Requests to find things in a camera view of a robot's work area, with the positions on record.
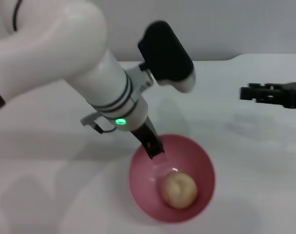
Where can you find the pink plastic bowl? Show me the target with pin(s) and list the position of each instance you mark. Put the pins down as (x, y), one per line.
(143, 190)

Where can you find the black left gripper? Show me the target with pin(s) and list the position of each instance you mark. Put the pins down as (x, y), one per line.
(145, 132)

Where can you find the beige egg yolk pastry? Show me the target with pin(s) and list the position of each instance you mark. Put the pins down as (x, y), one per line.
(179, 191)

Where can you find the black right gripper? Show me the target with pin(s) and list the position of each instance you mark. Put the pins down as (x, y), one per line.
(294, 95)

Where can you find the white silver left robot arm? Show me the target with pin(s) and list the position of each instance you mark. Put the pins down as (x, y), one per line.
(65, 63)

